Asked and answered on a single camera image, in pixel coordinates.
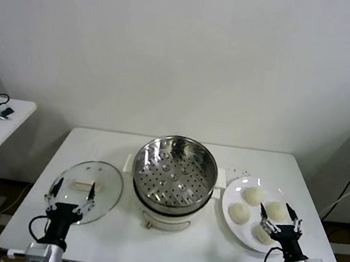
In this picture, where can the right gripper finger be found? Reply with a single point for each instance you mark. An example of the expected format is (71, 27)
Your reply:
(291, 211)
(263, 211)

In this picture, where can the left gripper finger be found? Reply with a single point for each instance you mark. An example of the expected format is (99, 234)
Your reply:
(57, 186)
(92, 191)

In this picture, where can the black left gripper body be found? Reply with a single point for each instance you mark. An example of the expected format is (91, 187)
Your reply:
(60, 219)

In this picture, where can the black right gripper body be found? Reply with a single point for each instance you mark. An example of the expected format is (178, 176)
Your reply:
(288, 241)

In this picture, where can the white steamed baozi bun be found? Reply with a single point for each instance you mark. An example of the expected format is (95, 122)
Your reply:
(276, 211)
(239, 213)
(261, 235)
(253, 196)

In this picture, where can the round glass pot lid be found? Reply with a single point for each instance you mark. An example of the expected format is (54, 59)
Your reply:
(107, 177)

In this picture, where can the perforated steel steamer basket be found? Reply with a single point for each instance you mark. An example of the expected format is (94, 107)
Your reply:
(144, 156)

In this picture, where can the round white plate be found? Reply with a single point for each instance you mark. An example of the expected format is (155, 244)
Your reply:
(238, 191)

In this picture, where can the white electric cooker base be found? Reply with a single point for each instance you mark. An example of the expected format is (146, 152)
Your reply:
(166, 220)

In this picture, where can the small black device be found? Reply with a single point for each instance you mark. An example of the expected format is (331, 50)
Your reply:
(8, 111)

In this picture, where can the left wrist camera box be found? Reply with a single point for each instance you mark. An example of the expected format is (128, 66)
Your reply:
(16, 254)

